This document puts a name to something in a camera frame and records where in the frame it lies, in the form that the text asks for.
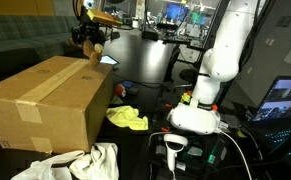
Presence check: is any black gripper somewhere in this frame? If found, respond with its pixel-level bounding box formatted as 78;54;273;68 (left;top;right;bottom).
71;22;106;45

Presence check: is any black rectangular block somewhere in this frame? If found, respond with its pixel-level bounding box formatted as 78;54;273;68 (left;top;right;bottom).
126;87;138;95

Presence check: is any yellow microfiber cloth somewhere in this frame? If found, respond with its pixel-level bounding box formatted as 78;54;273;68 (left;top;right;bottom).
106;106;148;131

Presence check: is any white plastic bag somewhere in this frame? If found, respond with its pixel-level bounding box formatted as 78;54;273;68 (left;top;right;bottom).
11;150;85;180

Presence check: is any brown plush moose toy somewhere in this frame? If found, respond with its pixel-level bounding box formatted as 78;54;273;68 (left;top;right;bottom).
66;38;104;68

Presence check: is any blue sponge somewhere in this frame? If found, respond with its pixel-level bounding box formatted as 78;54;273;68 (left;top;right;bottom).
122;81;133;88

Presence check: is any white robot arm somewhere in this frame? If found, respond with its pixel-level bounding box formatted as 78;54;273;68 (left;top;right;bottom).
68;0;260;108

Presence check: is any large cardboard box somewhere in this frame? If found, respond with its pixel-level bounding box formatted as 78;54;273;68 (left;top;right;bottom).
0;56;113;153

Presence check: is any tablet with lit screen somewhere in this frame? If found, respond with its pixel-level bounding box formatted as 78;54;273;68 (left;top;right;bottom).
101;55;118;65

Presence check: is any green plaid sofa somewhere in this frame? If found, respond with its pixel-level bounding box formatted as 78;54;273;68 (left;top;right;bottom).
0;15;83;68

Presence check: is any white cloth rag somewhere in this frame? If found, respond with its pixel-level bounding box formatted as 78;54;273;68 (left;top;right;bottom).
69;143;119;180

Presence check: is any white VR headset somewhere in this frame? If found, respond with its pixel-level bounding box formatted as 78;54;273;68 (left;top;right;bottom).
168;103;220;135

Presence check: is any white VR controller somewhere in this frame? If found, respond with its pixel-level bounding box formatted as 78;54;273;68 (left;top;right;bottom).
163;134;188;171

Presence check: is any open laptop computer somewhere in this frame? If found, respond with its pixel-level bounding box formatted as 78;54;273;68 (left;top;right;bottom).
245;76;291;161

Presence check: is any white headset cable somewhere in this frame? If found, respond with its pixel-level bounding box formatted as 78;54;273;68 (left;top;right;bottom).
218;129;254;180

